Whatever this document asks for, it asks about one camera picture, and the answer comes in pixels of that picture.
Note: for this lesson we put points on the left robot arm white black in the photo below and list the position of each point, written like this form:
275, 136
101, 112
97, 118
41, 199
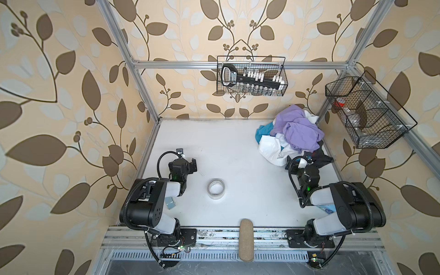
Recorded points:
143, 209

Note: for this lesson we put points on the black cloth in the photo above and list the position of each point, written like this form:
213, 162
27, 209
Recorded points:
320, 159

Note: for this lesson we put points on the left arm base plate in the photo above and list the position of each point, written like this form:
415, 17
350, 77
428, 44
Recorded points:
185, 237

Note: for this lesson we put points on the blue tissue pack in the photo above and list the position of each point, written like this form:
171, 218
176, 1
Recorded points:
329, 209

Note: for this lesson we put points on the wire basket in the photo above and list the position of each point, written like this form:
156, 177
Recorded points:
252, 59
378, 119

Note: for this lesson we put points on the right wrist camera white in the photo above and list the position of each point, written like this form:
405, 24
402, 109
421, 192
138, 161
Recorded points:
304, 162

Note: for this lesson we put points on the small grey block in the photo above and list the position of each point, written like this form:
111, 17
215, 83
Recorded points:
170, 203

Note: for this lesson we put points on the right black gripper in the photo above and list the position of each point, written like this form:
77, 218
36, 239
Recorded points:
316, 161

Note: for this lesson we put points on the back wire basket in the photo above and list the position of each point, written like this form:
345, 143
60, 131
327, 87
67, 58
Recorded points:
252, 59

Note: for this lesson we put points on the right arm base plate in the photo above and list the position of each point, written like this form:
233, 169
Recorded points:
300, 238

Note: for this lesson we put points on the right wire basket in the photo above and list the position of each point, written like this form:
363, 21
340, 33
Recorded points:
378, 119

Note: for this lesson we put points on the white cloth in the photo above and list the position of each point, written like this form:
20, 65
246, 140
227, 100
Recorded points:
276, 150

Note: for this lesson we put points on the beige cork roller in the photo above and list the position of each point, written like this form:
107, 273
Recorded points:
246, 241

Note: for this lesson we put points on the red capped clear bottle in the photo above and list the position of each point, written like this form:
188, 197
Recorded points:
340, 105

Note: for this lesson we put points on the black tool with white bits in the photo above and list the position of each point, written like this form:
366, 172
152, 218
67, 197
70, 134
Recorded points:
241, 76

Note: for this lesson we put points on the teal cloth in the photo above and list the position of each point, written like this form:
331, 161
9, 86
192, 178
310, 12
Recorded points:
263, 131

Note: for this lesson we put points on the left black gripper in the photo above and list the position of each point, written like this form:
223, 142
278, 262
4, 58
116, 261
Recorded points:
187, 165

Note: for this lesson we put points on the aluminium front rail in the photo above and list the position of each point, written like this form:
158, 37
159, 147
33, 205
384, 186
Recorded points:
220, 238

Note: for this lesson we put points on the purple cloth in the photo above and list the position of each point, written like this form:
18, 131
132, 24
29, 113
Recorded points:
299, 132

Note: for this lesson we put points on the clear tape roll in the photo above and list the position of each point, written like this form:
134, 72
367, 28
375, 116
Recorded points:
216, 189

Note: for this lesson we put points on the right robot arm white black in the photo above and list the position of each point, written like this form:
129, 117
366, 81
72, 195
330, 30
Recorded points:
356, 210

